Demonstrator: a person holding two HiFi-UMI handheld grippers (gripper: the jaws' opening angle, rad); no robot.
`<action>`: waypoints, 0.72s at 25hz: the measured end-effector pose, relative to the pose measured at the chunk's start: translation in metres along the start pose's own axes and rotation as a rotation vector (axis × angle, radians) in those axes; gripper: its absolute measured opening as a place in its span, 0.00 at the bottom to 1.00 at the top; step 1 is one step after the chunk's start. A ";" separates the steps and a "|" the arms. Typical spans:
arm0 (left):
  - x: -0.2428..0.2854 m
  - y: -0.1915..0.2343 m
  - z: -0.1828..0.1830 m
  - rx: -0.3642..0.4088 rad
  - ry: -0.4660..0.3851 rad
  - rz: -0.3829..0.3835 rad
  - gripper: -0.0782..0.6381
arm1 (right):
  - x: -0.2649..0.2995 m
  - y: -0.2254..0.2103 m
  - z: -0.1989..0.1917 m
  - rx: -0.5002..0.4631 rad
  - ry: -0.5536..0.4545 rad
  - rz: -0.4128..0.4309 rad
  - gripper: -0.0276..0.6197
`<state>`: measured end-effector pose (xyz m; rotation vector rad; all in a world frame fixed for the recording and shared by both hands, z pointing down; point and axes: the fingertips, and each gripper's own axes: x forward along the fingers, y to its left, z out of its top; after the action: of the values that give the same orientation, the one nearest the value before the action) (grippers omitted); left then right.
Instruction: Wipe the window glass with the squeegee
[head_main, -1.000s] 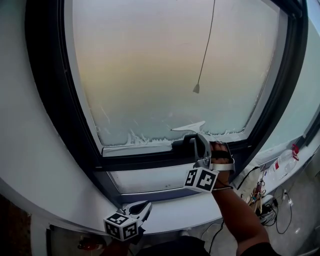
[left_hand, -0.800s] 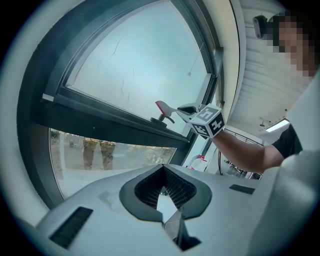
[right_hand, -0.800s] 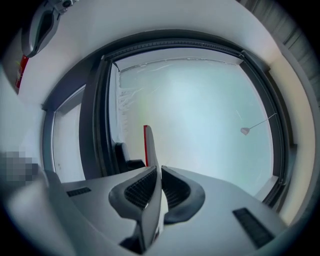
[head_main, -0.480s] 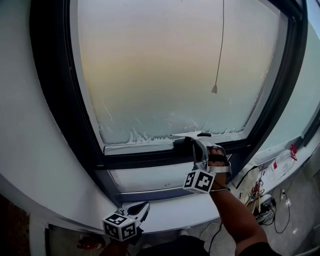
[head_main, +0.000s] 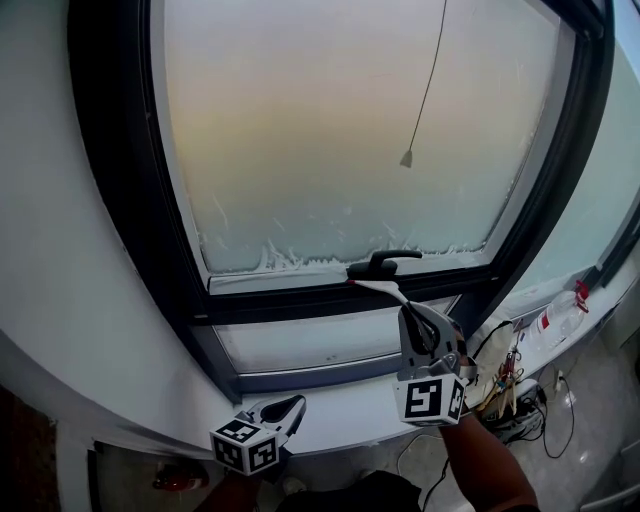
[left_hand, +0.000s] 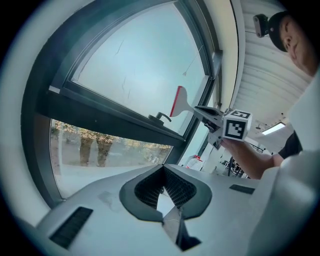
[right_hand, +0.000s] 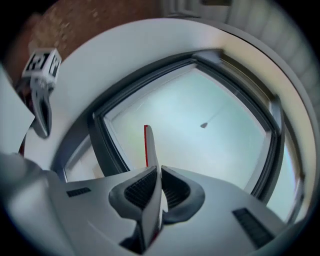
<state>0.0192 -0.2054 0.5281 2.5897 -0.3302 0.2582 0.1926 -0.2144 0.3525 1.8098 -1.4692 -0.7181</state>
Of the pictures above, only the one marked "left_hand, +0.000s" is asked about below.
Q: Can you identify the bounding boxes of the black cap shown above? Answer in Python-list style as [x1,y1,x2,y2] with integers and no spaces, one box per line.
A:
[268,10,295,53]

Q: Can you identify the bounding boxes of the clear plastic bottle red label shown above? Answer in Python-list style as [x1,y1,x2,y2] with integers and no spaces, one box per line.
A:
[186,154,205,171]

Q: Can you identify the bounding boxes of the frosted window glass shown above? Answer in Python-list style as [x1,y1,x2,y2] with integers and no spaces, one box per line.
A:
[71,1,210,135]

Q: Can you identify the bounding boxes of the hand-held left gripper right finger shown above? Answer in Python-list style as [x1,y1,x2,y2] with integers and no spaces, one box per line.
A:
[164,163,260,245]

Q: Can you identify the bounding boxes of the ceiling light panel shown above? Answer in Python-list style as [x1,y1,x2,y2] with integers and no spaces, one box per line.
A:
[261,120,288,136]

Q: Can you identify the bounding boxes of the window blind pull cord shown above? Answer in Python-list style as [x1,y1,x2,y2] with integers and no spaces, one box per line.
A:
[182,44,204,77]

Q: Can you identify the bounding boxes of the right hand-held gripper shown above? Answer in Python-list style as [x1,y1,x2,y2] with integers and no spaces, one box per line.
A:
[193,105,253,151]

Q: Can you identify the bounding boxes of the grey framed window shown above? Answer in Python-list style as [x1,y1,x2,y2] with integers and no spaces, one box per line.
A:
[20,0,224,209]

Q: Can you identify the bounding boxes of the clear window pane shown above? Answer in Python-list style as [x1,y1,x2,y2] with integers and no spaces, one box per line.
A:
[49,118,174,200]

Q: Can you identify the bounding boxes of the person's right forearm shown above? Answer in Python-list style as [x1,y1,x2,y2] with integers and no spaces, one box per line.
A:
[221,139,282,181]

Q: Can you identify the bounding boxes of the white squeegee with red blade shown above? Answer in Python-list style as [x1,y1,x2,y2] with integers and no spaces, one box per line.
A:
[169,85,199,119]

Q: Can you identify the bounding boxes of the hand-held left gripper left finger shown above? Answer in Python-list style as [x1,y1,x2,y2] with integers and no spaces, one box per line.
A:
[35,163,176,256]

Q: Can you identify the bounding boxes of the person's black shirt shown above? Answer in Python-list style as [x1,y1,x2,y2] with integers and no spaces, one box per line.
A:
[277,129,304,160]

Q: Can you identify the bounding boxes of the person's head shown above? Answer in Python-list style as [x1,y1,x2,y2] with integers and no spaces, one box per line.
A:
[269,10,320,78]

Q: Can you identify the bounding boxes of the black window handle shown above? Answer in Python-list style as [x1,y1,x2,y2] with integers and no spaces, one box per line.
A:
[147,111,173,126]

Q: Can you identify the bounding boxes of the black head-worn camera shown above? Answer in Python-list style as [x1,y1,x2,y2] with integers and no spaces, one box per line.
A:
[252,13,271,39]

